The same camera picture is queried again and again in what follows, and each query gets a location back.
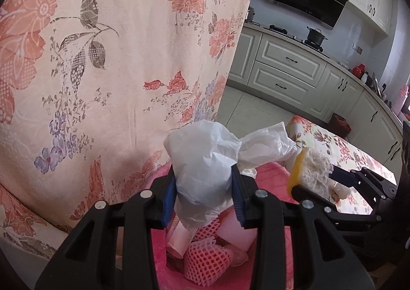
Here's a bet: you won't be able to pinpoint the floral tablecloth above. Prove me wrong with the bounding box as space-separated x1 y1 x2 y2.
286 115 399 215

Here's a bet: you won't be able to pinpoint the white cabinet drawer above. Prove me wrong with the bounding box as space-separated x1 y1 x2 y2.
254 33 328 86
247 61 317 101

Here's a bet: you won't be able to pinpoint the floral hanging curtain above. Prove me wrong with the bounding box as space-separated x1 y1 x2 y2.
0 0 261 260

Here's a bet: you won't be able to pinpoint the pink-lined trash bin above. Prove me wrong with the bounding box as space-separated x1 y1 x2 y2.
117 160 308 290

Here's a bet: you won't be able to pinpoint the black cooking pot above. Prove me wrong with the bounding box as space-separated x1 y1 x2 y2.
306 26 329 45

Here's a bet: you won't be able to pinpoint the dark bin with red bag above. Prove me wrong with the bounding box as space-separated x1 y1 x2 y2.
329 113 352 139

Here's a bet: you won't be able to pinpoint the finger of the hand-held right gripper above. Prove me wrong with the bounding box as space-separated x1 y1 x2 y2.
290 184 382 233
330 167 399 214

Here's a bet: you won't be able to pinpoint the white plastic bag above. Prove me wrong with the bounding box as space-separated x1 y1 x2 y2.
164 120 298 230

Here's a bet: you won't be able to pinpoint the pink foam fruit net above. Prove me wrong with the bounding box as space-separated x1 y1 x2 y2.
195 216 222 240
184 235 234 287

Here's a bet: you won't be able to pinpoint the white base cabinets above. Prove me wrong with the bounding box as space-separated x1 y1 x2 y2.
229 23 405 165

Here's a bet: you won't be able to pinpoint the pink thermos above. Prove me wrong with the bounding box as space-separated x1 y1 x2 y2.
392 83 410 115

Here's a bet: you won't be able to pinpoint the black gas stove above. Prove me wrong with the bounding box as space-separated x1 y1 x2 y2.
268 24 324 52

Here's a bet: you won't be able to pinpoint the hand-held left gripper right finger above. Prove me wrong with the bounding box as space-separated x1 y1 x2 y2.
231 164 375 290

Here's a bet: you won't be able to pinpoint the yellow scrubbing sponge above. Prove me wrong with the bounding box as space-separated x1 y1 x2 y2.
287 147 337 199

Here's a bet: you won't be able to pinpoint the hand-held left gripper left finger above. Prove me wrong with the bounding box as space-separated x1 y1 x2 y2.
35 164 177 290

